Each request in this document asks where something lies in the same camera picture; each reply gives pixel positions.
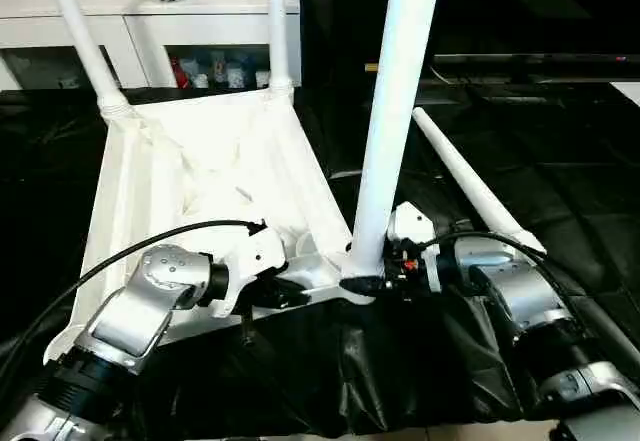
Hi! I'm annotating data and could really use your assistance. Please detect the white plastic table top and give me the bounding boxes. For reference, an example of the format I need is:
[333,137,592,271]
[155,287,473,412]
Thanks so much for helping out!
[41,85,390,368]

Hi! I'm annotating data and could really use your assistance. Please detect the white plastic table leg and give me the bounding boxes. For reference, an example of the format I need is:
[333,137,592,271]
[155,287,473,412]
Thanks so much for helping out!
[340,0,447,283]
[411,106,548,256]
[38,0,133,116]
[264,0,297,103]

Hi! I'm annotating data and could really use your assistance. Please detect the black work mat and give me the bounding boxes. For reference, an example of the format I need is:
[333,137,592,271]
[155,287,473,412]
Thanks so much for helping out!
[0,84,640,437]

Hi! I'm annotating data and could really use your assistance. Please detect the white patterned jug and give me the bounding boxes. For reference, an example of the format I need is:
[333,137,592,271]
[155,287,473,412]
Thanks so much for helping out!
[226,60,247,88]

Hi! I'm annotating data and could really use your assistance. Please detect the black flat monitor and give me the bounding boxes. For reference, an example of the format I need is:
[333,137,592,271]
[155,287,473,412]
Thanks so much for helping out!
[432,52,640,86]

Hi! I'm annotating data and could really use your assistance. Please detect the black speaker cabinet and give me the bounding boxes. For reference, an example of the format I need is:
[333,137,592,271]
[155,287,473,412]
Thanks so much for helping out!
[299,0,436,90]

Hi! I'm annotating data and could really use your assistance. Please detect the white sideboard cabinet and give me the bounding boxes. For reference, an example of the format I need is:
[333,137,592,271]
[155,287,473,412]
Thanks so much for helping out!
[0,0,303,91]

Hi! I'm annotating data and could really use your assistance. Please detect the white board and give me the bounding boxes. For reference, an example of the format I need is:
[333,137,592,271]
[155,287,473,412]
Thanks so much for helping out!
[610,80,640,108]

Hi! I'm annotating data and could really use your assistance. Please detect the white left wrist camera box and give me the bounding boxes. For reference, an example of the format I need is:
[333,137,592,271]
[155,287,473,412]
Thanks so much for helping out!
[208,222,291,321]

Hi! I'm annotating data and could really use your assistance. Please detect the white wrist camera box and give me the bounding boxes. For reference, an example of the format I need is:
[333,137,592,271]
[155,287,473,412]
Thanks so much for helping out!
[208,222,291,321]
[386,200,445,296]

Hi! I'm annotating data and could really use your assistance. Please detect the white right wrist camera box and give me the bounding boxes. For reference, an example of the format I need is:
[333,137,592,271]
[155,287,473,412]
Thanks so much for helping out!
[386,200,445,296]

